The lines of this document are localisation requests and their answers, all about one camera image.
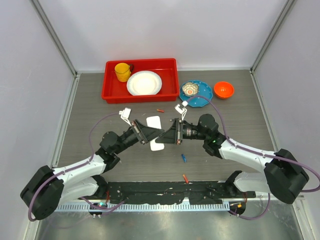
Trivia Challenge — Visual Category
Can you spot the white paper plate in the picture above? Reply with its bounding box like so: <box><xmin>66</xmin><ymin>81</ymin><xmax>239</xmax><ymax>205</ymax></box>
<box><xmin>126</xmin><ymin>70</ymin><xmax>162</xmax><ymax>96</ymax></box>

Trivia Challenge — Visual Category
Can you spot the yellow mug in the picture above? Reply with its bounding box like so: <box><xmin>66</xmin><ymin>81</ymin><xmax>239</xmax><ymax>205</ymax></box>
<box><xmin>114</xmin><ymin>62</ymin><xmax>134</xmax><ymax>83</ymax></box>

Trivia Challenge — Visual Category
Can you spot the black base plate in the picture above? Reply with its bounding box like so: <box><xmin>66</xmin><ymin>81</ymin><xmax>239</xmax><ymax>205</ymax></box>
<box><xmin>84</xmin><ymin>181</ymin><xmax>256</xmax><ymax>205</ymax></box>

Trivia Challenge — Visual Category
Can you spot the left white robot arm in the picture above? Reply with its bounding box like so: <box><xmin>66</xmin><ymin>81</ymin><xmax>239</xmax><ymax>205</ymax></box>
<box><xmin>20</xmin><ymin>119</ymin><xmax>164</xmax><ymax>222</ymax></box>

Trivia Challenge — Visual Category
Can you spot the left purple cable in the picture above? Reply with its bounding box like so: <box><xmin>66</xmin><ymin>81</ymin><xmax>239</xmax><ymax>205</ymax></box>
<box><xmin>27</xmin><ymin>112</ymin><xmax>127</xmax><ymax>222</ymax></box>

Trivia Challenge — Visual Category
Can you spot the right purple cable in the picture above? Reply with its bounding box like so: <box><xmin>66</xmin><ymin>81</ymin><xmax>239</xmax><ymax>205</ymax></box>
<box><xmin>186</xmin><ymin>95</ymin><xmax>320</xmax><ymax>221</ymax></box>

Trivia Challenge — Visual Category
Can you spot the red battery near base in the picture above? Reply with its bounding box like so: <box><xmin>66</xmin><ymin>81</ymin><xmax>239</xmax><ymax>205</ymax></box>
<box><xmin>182</xmin><ymin>174</ymin><xmax>189</xmax><ymax>184</ymax></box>

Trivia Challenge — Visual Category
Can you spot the small patterned bowl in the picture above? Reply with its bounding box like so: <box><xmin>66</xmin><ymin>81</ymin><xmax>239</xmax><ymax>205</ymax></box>
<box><xmin>181</xmin><ymin>82</ymin><xmax>199</xmax><ymax>97</ymax></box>

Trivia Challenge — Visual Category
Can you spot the white remote control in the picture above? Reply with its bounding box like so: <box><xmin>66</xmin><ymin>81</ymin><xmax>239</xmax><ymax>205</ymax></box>
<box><xmin>146</xmin><ymin>115</ymin><xmax>165</xmax><ymax>152</ymax></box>

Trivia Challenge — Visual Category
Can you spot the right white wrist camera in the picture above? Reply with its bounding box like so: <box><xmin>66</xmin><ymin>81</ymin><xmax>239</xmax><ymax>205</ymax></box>
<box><xmin>174</xmin><ymin>101</ymin><xmax>188</xmax><ymax>121</ymax></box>

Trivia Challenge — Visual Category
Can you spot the orange plastic bowl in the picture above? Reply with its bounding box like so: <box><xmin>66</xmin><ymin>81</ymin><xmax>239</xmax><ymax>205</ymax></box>
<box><xmin>213</xmin><ymin>81</ymin><xmax>235</xmax><ymax>99</ymax></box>

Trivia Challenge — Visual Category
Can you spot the blue dotted plate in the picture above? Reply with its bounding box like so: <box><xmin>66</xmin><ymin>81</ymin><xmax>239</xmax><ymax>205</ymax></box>
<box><xmin>179</xmin><ymin>80</ymin><xmax>213</xmax><ymax>108</ymax></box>

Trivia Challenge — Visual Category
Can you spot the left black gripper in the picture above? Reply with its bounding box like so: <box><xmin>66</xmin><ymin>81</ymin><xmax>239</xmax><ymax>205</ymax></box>
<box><xmin>113</xmin><ymin>119</ymin><xmax>164</xmax><ymax>155</ymax></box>

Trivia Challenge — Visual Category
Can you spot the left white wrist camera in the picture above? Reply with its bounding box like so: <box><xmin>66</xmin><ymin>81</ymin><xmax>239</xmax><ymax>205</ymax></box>
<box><xmin>118</xmin><ymin>107</ymin><xmax>132</xmax><ymax>126</ymax></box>

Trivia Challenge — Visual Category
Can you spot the purple cable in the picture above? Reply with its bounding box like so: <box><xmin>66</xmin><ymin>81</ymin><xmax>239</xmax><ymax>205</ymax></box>
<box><xmin>186</xmin><ymin>95</ymin><xmax>320</xmax><ymax>221</ymax></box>
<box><xmin>27</xmin><ymin>112</ymin><xmax>127</xmax><ymax>222</ymax></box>

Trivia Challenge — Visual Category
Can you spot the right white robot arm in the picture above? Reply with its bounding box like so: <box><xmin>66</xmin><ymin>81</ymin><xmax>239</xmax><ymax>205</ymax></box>
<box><xmin>155</xmin><ymin>114</ymin><xmax>310</xmax><ymax>204</ymax></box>

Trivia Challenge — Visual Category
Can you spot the slotted cable duct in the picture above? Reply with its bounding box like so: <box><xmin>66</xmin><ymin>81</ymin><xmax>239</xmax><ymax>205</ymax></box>
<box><xmin>55</xmin><ymin>201</ymin><xmax>230</xmax><ymax>215</ymax></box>

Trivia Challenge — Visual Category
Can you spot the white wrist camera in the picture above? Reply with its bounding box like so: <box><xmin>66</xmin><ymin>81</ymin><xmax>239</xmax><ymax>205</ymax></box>
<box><xmin>174</xmin><ymin>101</ymin><xmax>188</xmax><ymax>121</ymax></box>
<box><xmin>118</xmin><ymin>107</ymin><xmax>132</xmax><ymax>126</ymax></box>

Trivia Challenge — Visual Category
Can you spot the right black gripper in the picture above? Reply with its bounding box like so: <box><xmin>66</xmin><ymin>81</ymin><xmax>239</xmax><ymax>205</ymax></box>
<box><xmin>156</xmin><ymin>118</ymin><xmax>209</xmax><ymax>145</ymax></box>

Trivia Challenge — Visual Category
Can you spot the blue battery right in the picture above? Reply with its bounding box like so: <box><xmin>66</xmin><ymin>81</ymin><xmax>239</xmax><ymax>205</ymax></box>
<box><xmin>181</xmin><ymin>154</ymin><xmax>187</xmax><ymax>163</ymax></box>

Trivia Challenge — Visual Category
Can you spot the red plastic tray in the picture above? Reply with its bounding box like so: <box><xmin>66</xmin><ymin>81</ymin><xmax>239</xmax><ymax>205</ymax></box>
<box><xmin>101</xmin><ymin>58</ymin><xmax>180</xmax><ymax>104</ymax></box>

